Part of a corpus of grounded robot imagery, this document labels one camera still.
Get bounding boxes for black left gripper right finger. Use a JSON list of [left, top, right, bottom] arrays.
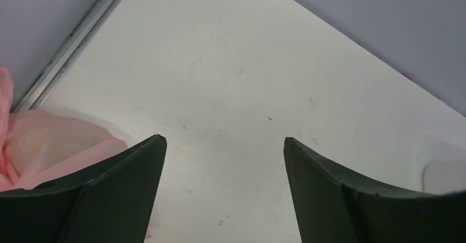
[[284, 137, 465, 242]]

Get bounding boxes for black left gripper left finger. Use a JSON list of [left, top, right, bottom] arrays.
[[1, 135, 167, 242]]

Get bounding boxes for pink plastic bag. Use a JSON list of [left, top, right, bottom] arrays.
[[0, 66, 153, 240]]

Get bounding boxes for white plastic basket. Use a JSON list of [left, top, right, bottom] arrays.
[[422, 160, 465, 195]]

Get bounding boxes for aluminium table edge rail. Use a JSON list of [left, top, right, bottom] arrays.
[[12, 0, 121, 113]]

